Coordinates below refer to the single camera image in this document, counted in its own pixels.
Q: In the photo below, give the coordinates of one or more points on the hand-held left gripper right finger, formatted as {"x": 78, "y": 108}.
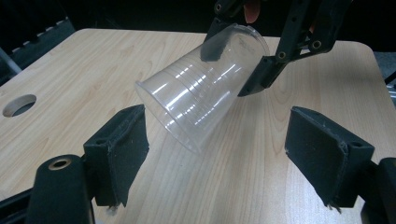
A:
{"x": 323, "y": 155}

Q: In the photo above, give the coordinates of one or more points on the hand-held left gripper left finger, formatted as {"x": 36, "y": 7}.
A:
{"x": 120, "y": 155}

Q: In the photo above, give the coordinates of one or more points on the clear plastic cup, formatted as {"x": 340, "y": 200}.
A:
{"x": 193, "y": 93}

